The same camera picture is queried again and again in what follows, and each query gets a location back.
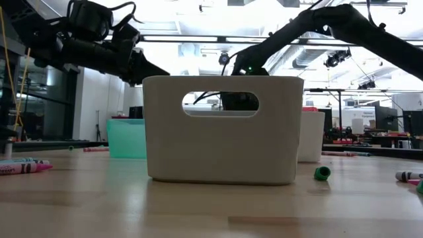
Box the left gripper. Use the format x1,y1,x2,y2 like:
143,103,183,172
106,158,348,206
114,24,171,86

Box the white crayon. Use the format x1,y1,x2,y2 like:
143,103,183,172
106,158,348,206
395,171,423,183

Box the small black monitor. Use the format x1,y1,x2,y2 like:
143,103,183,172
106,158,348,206
128,105,144,120

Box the black bar with light strips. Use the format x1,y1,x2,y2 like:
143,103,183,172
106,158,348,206
140,32,423,47

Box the green translucent plastic bin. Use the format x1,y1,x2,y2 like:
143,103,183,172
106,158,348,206
106,118,147,159

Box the black tripod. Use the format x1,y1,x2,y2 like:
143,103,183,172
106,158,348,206
95,110,102,142

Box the white plastic bin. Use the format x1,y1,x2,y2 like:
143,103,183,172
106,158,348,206
297,111,326,164

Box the black track light cluster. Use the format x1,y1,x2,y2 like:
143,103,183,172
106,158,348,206
323,48,353,69
358,80,377,91

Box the white box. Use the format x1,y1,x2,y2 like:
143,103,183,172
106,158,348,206
351,118,365,135

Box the black computer monitor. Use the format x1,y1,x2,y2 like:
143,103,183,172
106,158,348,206
402,110,423,136
375,105,399,132

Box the blue crayon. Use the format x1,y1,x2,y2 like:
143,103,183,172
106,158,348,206
0,157,50,165

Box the grey plastic bin with handle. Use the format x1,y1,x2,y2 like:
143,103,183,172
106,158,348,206
142,75,305,186

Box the yellow cable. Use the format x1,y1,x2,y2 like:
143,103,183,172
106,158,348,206
0,6,31,130

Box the black table frame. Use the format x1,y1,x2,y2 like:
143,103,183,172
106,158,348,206
0,140,423,161

